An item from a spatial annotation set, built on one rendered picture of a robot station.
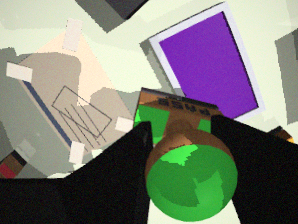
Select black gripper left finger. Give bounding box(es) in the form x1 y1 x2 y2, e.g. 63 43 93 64
0 120 153 224

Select green and orange rubber stamp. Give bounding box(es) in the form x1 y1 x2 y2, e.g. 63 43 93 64
132 87 238 222

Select cream paper card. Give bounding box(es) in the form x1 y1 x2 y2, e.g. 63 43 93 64
5 18 133 165

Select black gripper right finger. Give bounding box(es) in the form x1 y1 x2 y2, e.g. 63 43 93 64
212 115 298 224

